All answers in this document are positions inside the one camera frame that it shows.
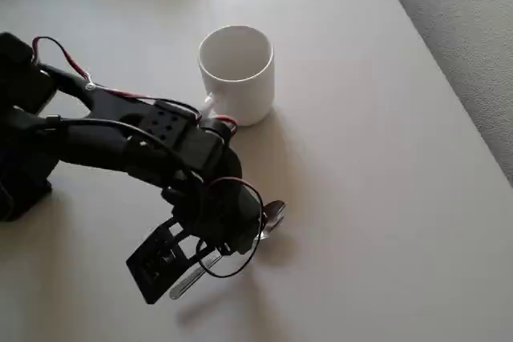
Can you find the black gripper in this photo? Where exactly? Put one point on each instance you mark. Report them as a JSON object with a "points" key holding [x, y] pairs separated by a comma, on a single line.
{"points": [[232, 238]]}

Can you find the silver metal spoon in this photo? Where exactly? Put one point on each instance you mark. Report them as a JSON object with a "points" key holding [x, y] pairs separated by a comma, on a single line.
{"points": [[274, 214]]}

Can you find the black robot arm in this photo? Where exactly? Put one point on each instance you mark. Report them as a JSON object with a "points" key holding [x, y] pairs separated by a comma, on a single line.
{"points": [[100, 138]]}

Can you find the white ceramic mug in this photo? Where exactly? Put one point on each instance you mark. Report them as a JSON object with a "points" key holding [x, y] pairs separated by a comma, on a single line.
{"points": [[240, 85]]}

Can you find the black gripper camera mount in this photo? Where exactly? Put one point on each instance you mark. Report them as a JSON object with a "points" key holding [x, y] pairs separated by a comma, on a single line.
{"points": [[160, 262]]}

